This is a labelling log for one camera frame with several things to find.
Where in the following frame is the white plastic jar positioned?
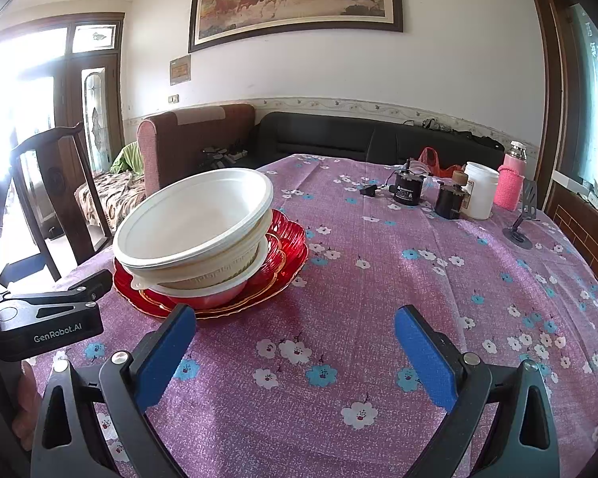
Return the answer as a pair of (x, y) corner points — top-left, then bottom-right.
(462, 161), (500, 220)

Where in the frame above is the person's left hand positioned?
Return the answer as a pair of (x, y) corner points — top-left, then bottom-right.
(15, 362), (43, 452)

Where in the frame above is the purple floral tablecloth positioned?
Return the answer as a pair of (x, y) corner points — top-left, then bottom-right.
(30, 154), (598, 478)

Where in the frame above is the brown patterned blanket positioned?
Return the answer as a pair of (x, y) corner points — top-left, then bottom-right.
(74, 172), (148, 232)

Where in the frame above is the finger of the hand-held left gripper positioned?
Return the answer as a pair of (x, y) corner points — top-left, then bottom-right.
(0, 269), (113, 332)

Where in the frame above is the white disposable bowl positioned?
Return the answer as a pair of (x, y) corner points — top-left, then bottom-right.
(149, 236), (271, 310)
(113, 168), (275, 272)

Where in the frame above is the grey phone stand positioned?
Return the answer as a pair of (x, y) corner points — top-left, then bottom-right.
(502, 179), (540, 250)

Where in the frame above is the glass panel door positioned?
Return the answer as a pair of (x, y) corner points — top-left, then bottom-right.
(55, 12), (125, 260)

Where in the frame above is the wall plaque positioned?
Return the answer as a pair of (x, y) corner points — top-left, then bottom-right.
(169, 55), (191, 86)

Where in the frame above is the large red scalloped plate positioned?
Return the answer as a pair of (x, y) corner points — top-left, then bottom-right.
(112, 208), (310, 320)

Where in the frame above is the wooden window frame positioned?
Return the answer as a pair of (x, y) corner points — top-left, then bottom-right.
(521, 0), (586, 210)

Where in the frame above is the dark wooden chair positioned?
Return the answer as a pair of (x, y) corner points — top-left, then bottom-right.
(7, 122), (115, 282)

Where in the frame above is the red plastic bag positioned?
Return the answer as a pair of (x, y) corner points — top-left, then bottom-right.
(419, 147), (468, 179)

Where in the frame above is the black jar with cork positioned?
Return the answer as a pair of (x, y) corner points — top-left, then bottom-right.
(435, 170), (472, 220)

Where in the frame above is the beige patterned bowl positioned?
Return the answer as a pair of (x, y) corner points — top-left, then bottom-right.
(130, 209), (275, 290)

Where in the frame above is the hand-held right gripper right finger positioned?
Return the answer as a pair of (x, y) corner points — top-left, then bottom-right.
(395, 304), (561, 478)

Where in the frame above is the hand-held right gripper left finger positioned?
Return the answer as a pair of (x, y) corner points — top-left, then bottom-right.
(30, 303), (197, 478)

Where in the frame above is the brown armchair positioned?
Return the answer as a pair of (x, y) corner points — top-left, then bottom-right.
(136, 104), (256, 200)

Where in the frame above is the pink sleeved bottle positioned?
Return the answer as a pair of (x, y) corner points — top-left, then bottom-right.
(493, 141), (528, 211)

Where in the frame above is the green cloth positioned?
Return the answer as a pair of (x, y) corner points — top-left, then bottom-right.
(110, 142), (144, 175)

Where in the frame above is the black sofa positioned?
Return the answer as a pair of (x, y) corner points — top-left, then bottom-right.
(199, 111), (506, 180)

